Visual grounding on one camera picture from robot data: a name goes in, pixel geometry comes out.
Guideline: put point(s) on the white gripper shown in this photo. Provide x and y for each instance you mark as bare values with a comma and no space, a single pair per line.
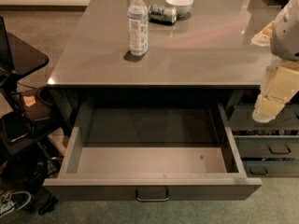
286,36

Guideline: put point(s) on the clear blue-label plastic bottle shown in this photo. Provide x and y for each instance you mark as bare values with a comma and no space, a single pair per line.
138,27

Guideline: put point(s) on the grey right upper drawer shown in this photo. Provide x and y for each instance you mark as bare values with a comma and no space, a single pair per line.
245,117

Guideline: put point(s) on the grey right middle drawer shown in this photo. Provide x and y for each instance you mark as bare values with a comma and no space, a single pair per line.
266,145

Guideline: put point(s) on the grey right lower drawer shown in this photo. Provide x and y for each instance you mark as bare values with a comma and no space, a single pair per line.
272,168

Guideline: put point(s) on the grey open top drawer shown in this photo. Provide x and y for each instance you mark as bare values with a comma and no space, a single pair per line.
114,151

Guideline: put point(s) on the white ceramic bowl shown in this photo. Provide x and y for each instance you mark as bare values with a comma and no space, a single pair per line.
182,6

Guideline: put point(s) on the green metal can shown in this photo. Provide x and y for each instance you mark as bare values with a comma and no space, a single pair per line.
163,13

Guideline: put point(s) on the brown box with note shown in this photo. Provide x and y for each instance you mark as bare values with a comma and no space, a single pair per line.
36,104

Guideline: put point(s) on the black laptop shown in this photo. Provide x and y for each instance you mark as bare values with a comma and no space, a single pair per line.
6,61

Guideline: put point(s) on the white sneaker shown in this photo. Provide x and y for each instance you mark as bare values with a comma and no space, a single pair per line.
11,201

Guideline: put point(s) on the metal drawer handle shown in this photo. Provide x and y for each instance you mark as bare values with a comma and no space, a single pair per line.
152,195

